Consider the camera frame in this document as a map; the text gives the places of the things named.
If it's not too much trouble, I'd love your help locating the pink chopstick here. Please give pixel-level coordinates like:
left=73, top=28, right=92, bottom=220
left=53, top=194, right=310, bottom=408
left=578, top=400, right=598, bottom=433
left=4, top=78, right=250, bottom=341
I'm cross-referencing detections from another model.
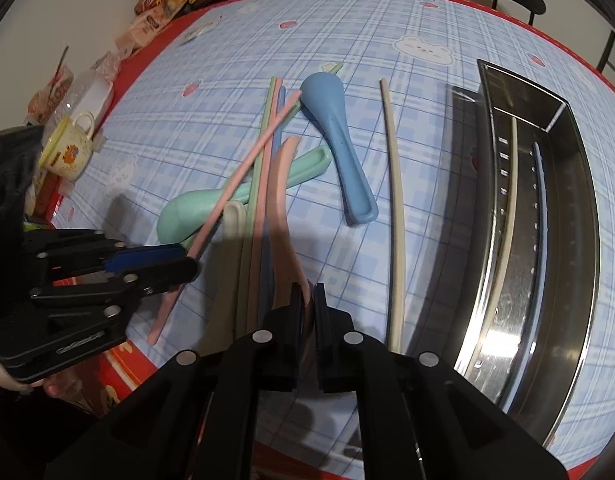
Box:
left=248, top=102, right=301, bottom=333
left=146, top=91, right=303, bottom=346

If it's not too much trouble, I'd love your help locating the stainless steel utensil tray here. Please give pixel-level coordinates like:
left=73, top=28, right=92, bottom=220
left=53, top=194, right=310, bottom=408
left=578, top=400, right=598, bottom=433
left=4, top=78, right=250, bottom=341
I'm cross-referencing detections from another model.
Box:
left=447, top=59, right=601, bottom=442

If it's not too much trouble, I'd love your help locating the blue spoon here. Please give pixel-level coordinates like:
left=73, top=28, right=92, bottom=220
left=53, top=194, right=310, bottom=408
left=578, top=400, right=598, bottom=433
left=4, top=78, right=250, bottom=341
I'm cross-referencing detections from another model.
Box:
left=301, top=72, right=378, bottom=226

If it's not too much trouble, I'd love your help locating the pink spoon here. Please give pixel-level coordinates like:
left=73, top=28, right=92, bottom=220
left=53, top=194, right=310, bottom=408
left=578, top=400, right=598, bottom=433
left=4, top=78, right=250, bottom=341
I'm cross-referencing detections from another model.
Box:
left=268, top=136, right=313, bottom=313

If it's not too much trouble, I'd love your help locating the red instant noodle bag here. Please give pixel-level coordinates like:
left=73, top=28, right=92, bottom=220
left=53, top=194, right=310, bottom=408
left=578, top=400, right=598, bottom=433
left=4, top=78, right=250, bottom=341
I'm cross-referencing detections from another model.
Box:
left=26, top=72, right=76, bottom=127

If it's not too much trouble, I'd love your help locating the blue plaid tablecloth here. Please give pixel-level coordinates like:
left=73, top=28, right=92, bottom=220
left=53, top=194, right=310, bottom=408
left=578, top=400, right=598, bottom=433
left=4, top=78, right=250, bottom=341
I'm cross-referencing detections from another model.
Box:
left=48, top=0, right=615, bottom=480

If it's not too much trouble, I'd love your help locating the person's left hand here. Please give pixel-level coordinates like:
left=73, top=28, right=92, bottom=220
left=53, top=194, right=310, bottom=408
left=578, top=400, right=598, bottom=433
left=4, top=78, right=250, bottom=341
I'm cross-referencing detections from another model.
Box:
left=0, top=354, right=84, bottom=402

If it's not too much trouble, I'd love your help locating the blue chopstick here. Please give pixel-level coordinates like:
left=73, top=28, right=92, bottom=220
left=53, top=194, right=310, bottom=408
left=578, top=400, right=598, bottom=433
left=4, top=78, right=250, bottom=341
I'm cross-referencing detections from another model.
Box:
left=532, top=142, right=549, bottom=286
left=262, top=86, right=288, bottom=306

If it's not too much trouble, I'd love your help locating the cream tote bag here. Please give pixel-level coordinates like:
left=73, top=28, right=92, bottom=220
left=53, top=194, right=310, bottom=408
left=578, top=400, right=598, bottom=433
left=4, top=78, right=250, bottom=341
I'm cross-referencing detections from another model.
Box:
left=38, top=111, right=96, bottom=182

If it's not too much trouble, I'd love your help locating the beige spoon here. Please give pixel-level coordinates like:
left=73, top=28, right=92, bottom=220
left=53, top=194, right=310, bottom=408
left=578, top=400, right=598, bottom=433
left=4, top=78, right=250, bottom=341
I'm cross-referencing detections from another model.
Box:
left=200, top=200, right=249, bottom=356

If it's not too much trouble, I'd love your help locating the clear plastic container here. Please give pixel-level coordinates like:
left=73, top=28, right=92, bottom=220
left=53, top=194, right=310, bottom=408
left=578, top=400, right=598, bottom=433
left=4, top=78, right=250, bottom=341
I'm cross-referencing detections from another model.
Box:
left=62, top=67, right=116, bottom=126

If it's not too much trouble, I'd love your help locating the beige chopstick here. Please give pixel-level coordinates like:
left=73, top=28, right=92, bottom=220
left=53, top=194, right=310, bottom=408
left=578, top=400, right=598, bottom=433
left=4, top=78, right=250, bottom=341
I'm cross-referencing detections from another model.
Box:
left=473, top=118, right=519, bottom=363
left=379, top=78, right=407, bottom=353

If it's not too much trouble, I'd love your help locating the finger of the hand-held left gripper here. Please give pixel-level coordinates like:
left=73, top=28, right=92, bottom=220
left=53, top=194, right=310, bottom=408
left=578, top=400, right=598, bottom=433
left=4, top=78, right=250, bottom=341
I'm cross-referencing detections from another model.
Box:
left=0, top=258, right=199, bottom=382
left=24, top=229, right=189, bottom=282

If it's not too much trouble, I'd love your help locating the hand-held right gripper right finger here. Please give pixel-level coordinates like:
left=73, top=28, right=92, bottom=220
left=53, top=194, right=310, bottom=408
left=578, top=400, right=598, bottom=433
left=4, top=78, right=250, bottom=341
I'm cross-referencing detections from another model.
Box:
left=314, top=283, right=569, bottom=480

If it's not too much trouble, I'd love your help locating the pink white packet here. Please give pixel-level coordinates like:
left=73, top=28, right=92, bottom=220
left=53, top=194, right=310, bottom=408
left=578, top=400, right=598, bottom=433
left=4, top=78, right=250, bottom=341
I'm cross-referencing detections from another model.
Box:
left=115, top=12, right=171, bottom=57

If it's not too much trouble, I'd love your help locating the green spoon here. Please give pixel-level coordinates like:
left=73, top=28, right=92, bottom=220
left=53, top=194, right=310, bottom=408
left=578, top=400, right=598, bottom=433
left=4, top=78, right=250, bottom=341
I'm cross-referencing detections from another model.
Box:
left=156, top=147, right=332, bottom=251

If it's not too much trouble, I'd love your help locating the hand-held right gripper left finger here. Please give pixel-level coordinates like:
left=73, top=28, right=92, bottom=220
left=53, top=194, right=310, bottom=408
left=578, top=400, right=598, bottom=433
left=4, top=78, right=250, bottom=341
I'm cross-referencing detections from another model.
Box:
left=45, top=283, right=309, bottom=480

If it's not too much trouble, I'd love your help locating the black chair frame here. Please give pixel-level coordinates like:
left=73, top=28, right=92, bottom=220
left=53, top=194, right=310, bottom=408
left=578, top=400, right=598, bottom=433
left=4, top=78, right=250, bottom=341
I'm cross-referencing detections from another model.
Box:
left=595, top=30, right=615, bottom=96

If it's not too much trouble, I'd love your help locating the small clear packet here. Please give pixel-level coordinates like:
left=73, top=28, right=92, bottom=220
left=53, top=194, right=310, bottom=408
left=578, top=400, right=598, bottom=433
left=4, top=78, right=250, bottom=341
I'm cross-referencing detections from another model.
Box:
left=184, top=19, right=222, bottom=43

